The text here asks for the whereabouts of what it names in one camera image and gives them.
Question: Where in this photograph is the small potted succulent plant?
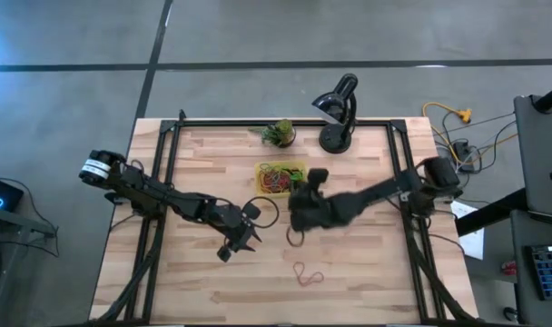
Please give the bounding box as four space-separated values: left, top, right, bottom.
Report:
250 118 298 149

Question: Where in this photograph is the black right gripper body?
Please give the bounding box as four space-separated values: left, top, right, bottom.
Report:
286 167 350 233

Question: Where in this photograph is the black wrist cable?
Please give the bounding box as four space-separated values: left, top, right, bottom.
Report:
247 195 281 231
284 225 307 250

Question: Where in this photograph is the grey cabinet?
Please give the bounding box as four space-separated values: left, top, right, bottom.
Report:
513 94 552 220

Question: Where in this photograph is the black power adapter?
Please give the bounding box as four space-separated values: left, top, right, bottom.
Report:
452 140 478 173

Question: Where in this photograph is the backlit keyboard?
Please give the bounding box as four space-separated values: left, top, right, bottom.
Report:
529 244 552 302

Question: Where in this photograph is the yellow translucent plastic bin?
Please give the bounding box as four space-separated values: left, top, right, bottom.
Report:
253 159 309 199

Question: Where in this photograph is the grey side table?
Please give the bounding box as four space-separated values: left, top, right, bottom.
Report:
0 206 60 258

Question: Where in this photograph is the black desk lamp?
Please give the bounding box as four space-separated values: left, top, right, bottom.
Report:
310 72 360 155

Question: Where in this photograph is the yellow cable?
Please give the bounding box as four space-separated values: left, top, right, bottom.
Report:
421 101 474 165

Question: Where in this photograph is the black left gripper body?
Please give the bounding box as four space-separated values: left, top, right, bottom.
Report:
211 202 262 264

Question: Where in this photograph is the white paper sheet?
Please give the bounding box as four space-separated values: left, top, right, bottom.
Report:
449 199 486 262

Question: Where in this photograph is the black pole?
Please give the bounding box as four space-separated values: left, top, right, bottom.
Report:
531 80 552 115

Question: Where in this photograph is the black diagonal rig strut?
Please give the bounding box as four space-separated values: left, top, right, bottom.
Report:
405 235 476 324
92 235 168 324

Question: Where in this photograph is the black device with blue light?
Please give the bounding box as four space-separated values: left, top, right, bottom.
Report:
0 173 25 213

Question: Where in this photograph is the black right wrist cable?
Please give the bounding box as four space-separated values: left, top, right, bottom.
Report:
284 225 307 250

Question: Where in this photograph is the black beam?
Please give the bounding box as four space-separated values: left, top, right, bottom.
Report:
454 187 529 238

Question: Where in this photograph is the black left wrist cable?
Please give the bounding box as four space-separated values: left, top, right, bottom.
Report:
247 195 281 231

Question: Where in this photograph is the long red rubber band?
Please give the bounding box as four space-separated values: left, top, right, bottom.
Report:
258 165 293 193

